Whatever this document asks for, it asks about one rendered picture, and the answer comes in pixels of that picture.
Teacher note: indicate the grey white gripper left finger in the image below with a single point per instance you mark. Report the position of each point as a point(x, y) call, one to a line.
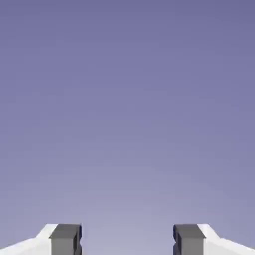
point(63, 241)

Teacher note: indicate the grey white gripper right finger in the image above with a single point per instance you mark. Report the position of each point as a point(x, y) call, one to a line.
point(191, 241)

